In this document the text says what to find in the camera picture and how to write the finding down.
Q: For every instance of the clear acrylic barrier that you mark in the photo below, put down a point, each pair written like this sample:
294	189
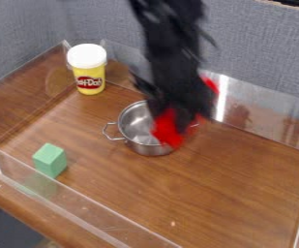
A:
222	193

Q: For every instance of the red plastic bar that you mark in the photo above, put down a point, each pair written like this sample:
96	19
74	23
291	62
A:
164	128

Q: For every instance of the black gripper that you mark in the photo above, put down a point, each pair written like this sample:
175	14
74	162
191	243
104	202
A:
175	86

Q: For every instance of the green foam block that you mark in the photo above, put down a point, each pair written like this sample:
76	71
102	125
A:
50	160

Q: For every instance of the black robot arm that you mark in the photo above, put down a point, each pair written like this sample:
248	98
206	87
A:
171	36

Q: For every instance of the yellow Play-Doh can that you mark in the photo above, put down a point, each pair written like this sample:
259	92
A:
87	60

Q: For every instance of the stainless steel pot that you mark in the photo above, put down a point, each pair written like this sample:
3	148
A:
131	129

